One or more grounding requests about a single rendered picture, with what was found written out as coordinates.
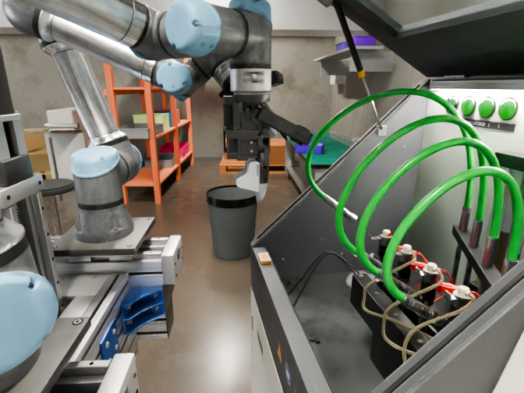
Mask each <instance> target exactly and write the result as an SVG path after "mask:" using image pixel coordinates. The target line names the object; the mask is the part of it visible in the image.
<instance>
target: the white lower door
mask: <svg viewBox="0 0 524 393"><path fill-rule="evenodd" d="M251 324H252V331H253V393H283V390H282V387H281V383H280V380H279V377H278V372H277V370H276V367H275V364H274V360H273V357H272V354H271V350H270V346H269V344H268V341H267V336H266V334H265V330H264V326H263V323H262V320H261V318H260V313H259V310H258V307H257V303H256V300H255V297H254V294H253V312H252V313H251Z"/></svg>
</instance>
